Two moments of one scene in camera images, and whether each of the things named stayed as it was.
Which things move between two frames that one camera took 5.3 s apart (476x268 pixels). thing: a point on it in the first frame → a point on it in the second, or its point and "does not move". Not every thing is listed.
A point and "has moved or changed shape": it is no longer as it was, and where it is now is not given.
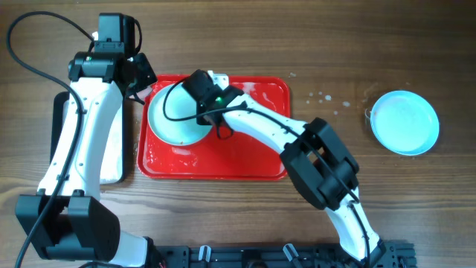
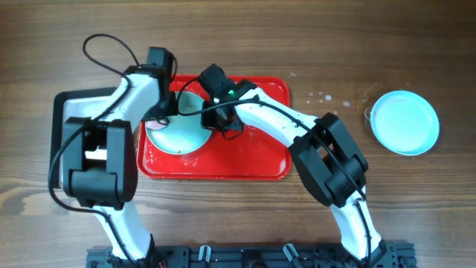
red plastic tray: [213, 158] does not move
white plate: [404, 122] does not move
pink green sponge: [145, 91] has moved or changed shape
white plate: [179, 105] has moved or changed shape
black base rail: [387, 255] does not move
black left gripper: [145, 71] → [160, 115]
